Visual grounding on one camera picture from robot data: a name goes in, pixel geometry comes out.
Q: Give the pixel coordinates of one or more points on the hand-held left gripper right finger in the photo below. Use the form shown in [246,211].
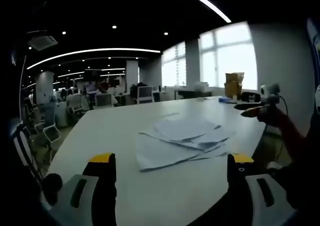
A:
[237,191]

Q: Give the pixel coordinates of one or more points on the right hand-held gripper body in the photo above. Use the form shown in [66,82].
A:
[271,91]

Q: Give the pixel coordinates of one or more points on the white pillar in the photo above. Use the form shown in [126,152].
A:
[132,72]
[44,86]

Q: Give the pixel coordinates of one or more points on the person's dark clothing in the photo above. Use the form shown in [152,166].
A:
[310,161]

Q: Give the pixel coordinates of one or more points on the blue packet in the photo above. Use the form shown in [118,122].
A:
[226,100]

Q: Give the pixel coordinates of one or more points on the white office chair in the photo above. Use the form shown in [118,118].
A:
[51,134]
[103,99]
[145,92]

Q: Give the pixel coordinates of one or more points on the pile of white printing papers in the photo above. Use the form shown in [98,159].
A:
[180,131]

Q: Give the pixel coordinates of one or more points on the round ceiling spotlights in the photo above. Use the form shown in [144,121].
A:
[114,26]

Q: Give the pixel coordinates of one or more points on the narrow window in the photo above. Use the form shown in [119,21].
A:
[173,68]

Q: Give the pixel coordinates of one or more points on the white table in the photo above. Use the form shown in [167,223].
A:
[112,126]

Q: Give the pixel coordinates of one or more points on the ceiling air conditioner vent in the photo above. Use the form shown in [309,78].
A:
[42,43]

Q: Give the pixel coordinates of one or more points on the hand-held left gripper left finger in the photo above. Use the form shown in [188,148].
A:
[105,186]

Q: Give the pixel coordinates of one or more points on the black bag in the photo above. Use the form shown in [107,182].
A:
[246,96]

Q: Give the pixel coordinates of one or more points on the straight ceiling light strip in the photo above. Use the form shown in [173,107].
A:
[212,5]

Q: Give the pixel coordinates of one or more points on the brown cardboard box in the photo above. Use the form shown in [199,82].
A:
[233,84]

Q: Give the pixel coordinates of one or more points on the curved ceiling light strip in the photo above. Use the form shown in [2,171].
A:
[100,50]

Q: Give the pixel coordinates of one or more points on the person's right hand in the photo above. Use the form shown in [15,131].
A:
[273,117]

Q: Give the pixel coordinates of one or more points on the large window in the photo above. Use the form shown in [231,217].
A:
[232,61]

